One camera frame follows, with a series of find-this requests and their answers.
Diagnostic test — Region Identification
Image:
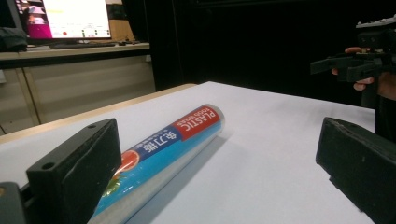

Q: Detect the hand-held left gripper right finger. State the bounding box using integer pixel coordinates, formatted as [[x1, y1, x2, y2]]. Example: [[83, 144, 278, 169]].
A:
[[315, 117, 396, 224]]

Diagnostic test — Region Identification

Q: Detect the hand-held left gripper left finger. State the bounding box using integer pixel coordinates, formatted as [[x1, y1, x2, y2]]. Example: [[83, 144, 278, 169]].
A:
[[26, 118, 122, 224]]

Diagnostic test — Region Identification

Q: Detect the blue plastic wrap roll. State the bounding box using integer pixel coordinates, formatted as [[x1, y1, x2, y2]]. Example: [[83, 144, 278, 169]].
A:
[[88, 104, 226, 224]]

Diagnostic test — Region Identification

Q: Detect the beige office desk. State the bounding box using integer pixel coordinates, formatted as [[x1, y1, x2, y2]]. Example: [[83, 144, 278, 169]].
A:
[[0, 42, 157, 136]]

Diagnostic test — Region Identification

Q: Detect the black keyboard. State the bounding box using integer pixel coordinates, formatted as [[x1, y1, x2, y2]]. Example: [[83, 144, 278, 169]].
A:
[[49, 41, 117, 50]]

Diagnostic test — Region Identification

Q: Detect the brown cardboard box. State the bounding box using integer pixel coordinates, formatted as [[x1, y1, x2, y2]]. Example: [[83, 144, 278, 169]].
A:
[[106, 0, 136, 43]]

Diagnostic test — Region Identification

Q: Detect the dark cloth bundle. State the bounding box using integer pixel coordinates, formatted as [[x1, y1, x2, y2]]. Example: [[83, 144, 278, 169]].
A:
[[0, 26, 29, 53]]

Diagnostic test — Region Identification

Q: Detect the computer monitor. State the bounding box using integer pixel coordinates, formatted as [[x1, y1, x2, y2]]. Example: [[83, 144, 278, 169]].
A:
[[5, 0, 113, 45]]

